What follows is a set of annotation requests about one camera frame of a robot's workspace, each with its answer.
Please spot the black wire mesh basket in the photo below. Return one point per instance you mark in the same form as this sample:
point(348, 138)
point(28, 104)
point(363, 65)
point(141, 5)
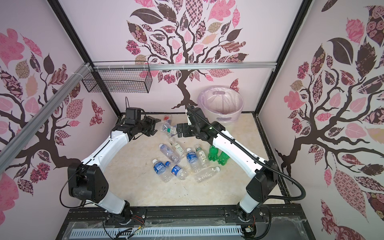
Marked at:
point(119, 77)

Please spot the silver aluminium rail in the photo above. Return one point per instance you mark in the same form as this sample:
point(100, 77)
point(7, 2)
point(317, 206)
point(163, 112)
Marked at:
point(17, 144)
point(200, 66)

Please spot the green soda bottle left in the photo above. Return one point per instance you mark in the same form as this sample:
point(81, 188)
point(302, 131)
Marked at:
point(213, 153)

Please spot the silver aluminium rail back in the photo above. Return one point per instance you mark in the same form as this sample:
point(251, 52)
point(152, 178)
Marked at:
point(200, 66)

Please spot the clear bottle white green label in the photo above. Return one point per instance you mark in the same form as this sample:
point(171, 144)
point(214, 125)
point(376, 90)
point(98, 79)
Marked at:
point(178, 147)

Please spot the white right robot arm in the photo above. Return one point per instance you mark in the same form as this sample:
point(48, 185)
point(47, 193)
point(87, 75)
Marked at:
point(263, 173)

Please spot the silver aluminium rail left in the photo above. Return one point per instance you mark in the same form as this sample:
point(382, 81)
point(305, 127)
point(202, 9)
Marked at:
point(17, 144)

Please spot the clear empty bottle white cap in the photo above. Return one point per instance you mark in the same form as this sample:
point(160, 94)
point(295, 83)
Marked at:
point(206, 174)

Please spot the green soda bottle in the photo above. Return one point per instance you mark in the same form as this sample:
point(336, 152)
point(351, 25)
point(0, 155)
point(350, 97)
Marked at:
point(223, 158)
point(213, 153)

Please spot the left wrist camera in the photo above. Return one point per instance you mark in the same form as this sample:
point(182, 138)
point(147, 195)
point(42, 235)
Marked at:
point(133, 114)

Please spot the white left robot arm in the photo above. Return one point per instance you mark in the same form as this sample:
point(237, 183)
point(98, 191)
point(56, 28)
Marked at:
point(86, 180)

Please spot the green soda bottle right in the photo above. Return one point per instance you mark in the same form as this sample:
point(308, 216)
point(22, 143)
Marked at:
point(223, 158)

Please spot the pink plastic bin liner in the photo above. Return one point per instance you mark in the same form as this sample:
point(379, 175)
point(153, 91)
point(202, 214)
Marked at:
point(220, 100)

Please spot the white slotted cable duct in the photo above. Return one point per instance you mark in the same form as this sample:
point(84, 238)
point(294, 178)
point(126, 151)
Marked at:
point(154, 232)

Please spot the white ribbed waste bin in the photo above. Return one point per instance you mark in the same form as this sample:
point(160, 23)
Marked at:
point(223, 118)

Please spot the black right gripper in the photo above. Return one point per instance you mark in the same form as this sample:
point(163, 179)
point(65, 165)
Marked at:
point(185, 127)

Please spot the Pocari Sweat bottle blue label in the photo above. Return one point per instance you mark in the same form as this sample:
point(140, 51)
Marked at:
point(193, 160)

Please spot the clear slim bottle white cap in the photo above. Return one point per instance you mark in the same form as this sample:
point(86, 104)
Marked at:
point(169, 153)

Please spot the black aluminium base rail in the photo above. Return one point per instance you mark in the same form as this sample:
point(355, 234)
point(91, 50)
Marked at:
point(229, 214)

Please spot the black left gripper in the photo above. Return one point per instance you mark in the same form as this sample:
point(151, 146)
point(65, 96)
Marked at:
point(152, 121)

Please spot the white cap blue label bottle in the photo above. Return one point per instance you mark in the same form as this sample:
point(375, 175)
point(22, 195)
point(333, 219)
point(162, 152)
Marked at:
point(161, 170)

